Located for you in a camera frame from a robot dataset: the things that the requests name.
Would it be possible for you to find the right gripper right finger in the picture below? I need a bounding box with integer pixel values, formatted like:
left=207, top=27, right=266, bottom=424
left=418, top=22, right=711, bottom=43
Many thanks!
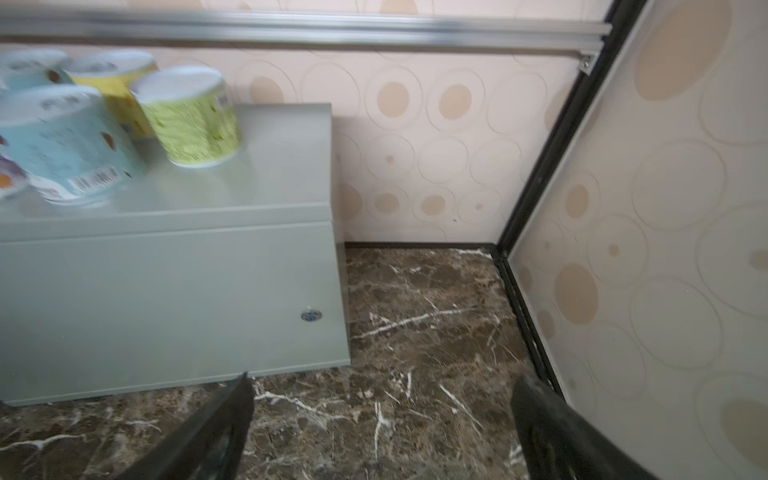
left=511, top=375, right=654, bottom=480

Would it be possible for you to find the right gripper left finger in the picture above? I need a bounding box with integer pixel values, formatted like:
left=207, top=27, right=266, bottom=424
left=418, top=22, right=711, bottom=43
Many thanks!
left=118, top=374, right=255, bottom=479

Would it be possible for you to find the teal bear label can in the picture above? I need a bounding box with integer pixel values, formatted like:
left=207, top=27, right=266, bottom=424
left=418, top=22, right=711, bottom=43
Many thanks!
left=1, top=84, right=147, bottom=205

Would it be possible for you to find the pink label can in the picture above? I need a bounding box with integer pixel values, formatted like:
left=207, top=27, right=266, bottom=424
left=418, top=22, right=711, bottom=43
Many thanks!
left=0, top=138, right=29, bottom=200

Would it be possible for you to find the green label plastic-lid can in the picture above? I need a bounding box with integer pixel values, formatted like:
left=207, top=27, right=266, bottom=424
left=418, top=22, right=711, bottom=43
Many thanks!
left=131, top=65, right=242, bottom=168

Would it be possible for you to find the yellow label can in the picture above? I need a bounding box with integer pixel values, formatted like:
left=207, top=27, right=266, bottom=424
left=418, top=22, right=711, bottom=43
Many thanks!
left=63, top=50, right=158, bottom=140

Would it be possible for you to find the light blue label can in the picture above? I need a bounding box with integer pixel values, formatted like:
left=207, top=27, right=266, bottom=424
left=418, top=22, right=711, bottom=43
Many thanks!
left=1, top=48, right=72, bottom=94

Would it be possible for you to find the round cabinet door lock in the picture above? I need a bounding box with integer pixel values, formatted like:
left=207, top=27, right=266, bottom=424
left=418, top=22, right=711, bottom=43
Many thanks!
left=301, top=309, right=323, bottom=322

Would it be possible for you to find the grey metal cabinet box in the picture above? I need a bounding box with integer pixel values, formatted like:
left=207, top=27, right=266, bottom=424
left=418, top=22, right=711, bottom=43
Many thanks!
left=1, top=104, right=351, bottom=406

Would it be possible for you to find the back horizontal aluminium rail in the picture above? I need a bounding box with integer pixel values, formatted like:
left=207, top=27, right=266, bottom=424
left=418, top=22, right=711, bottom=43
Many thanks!
left=1, top=5, right=613, bottom=74

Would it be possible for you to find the right black corner post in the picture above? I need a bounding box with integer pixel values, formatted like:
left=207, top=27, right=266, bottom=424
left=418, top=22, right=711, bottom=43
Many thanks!
left=492, top=1, right=654, bottom=398

